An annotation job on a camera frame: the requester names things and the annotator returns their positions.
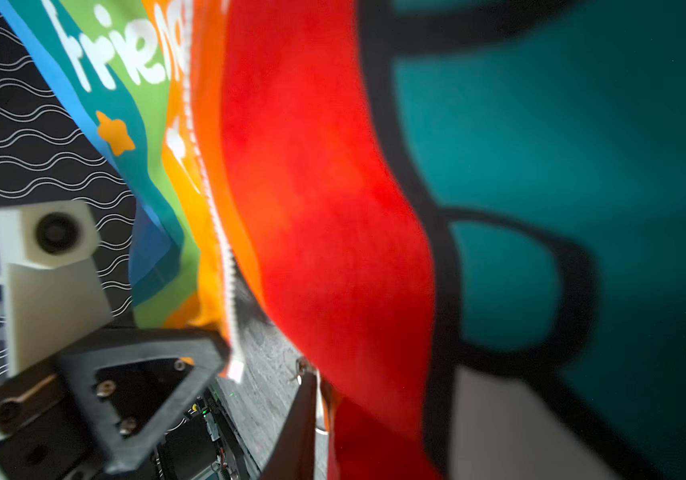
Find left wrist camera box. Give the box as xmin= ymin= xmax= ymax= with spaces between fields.
xmin=0 ymin=201 xmax=113 ymax=377

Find rainbow cartoon kids jacket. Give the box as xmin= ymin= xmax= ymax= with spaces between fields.
xmin=0 ymin=1 xmax=686 ymax=479

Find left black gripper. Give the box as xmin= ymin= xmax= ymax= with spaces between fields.
xmin=0 ymin=328 xmax=230 ymax=479

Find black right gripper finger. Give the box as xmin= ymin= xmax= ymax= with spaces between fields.
xmin=260 ymin=371 xmax=317 ymax=480

